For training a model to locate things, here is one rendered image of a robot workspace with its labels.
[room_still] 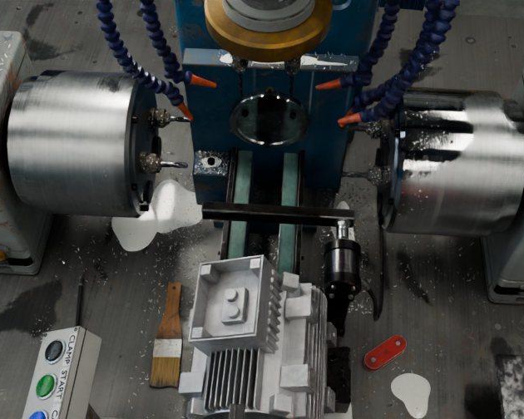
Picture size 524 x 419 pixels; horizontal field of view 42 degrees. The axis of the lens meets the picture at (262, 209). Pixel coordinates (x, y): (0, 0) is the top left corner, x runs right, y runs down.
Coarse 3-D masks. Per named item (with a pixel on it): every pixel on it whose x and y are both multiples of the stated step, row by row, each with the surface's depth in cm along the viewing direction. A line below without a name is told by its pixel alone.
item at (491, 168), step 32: (416, 96) 108; (448, 96) 108; (480, 96) 109; (352, 128) 117; (384, 128) 115; (416, 128) 104; (448, 128) 104; (480, 128) 104; (512, 128) 105; (384, 160) 117; (416, 160) 104; (448, 160) 103; (480, 160) 103; (512, 160) 104; (384, 192) 115; (416, 192) 105; (448, 192) 105; (480, 192) 104; (512, 192) 105; (384, 224) 116; (416, 224) 110; (448, 224) 109; (480, 224) 108
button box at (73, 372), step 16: (48, 336) 97; (64, 336) 95; (80, 336) 94; (96, 336) 97; (64, 352) 94; (80, 352) 94; (96, 352) 97; (48, 368) 94; (64, 368) 92; (80, 368) 93; (32, 384) 93; (64, 384) 90; (80, 384) 92; (32, 400) 92; (48, 400) 90; (64, 400) 89; (80, 400) 92; (48, 416) 89; (64, 416) 89; (80, 416) 91
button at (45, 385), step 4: (44, 376) 92; (48, 376) 92; (40, 380) 92; (44, 380) 92; (48, 380) 91; (52, 380) 91; (40, 384) 92; (44, 384) 91; (48, 384) 91; (52, 384) 91; (36, 388) 92; (40, 388) 91; (44, 388) 91; (48, 388) 91; (40, 392) 91; (44, 392) 90; (48, 392) 90; (40, 396) 91; (44, 396) 91
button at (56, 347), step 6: (54, 342) 95; (60, 342) 94; (48, 348) 94; (54, 348) 94; (60, 348) 94; (48, 354) 94; (54, 354) 93; (60, 354) 93; (48, 360) 94; (54, 360) 93
